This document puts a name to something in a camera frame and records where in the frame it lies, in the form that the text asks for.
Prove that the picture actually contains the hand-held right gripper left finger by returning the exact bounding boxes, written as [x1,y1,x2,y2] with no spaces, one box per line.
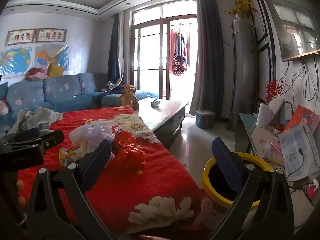
[26,139,115,240]

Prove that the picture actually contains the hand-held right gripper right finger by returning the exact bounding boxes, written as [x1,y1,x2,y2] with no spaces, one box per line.
[207,137,294,240]

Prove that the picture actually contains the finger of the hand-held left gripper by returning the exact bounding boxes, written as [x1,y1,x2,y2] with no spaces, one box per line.
[15,130,65,153]
[0,127,40,143]

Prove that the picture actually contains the yellow rimmed trash bin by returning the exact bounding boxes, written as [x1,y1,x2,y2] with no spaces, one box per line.
[201,151,275,230]

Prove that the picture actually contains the yellow snack wrapper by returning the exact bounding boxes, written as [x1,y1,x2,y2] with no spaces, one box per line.
[59,141,87,167]

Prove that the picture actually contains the white plastic bag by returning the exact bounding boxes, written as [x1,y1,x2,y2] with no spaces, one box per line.
[69,122,116,153]

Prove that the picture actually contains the red plastic bag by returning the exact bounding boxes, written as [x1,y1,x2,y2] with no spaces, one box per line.
[114,131,147,175]

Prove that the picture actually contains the grey crumpled cloth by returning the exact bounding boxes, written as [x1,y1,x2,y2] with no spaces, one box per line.
[10,107,63,134]

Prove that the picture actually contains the red floral blanket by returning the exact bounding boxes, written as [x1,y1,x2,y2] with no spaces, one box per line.
[15,105,208,240]

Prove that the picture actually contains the white television cabinet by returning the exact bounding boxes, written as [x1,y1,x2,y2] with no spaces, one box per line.
[235,112,320,230]

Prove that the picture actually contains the blue patterned sofa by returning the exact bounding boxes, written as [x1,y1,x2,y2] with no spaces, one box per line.
[0,72,159,130]

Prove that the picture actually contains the colourful bead box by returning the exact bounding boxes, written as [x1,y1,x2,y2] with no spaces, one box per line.
[262,140,285,166]

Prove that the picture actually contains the blue storage stool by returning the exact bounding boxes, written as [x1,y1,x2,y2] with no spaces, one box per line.
[195,109,216,130]

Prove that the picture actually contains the pile of colourful clothes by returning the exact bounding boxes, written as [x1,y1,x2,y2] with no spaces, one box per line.
[25,67,49,82]

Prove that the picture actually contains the white paper roll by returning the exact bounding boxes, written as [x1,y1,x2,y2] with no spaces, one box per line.
[256,103,269,127]

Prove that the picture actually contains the yellow pillow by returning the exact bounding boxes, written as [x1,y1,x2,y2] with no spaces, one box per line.
[47,64,65,78]

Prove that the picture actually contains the brown paper bag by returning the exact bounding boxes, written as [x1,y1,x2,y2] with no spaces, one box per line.
[121,85,139,111]

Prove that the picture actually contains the dark blue garment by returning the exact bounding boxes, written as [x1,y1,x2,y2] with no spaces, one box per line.
[97,86,125,99]

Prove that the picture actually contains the world map poster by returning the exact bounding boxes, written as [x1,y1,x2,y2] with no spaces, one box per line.
[0,47,34,77]

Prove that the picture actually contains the white box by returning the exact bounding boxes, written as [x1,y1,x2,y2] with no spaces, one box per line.
[267,97,285,126]

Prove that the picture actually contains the white printed envelope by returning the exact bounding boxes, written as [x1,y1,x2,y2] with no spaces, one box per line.
[278,124,320,182]

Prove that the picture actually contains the country map poster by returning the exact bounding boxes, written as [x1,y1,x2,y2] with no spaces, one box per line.
[34,44,70,72]

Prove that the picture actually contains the dark wooden coffee table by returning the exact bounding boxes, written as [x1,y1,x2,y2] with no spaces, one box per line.
[136,99,190,150]

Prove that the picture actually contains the red artificial flowers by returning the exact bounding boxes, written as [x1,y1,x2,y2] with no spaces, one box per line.
[262,79,287,105]

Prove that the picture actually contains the pink plastic object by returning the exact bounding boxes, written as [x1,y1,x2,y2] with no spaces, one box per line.
[303,181,320,201]

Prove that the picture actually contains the red picture book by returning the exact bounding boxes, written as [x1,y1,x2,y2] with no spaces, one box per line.
[282,106,320,133]

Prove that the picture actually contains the grey standing air conditioner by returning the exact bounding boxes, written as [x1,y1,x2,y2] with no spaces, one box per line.
[226,19,259,132]

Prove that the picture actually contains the framed calligraphy picture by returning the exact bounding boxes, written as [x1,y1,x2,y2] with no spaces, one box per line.
[37,28,67,43]
[5,29,37,47]

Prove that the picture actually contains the dark blue curtain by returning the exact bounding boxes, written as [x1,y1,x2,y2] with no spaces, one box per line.
[107,12,125,85]

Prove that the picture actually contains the dark grey curtain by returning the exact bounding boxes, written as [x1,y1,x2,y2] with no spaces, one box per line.
[194,0,225,121]

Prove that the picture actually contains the wooden framed glass door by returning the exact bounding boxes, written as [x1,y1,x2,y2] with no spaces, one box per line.
[124,1,198,101]

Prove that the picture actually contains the hanging clothes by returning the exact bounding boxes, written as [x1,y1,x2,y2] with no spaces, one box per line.
[169,24,198,76]

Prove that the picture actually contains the yellow artificial flowers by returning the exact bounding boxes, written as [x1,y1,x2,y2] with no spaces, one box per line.
[224,0,255,21]

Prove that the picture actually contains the black power cable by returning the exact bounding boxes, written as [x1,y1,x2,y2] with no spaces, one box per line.
[297,146,313,179]

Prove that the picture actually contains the black wire loop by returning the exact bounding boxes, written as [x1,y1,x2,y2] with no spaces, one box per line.
[282,101,295,122]

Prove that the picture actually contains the black wall cables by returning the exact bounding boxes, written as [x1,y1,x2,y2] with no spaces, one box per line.
[282,56,320,107]

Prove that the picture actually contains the wall mounted television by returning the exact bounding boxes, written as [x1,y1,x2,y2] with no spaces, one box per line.
[265,0,320,62]

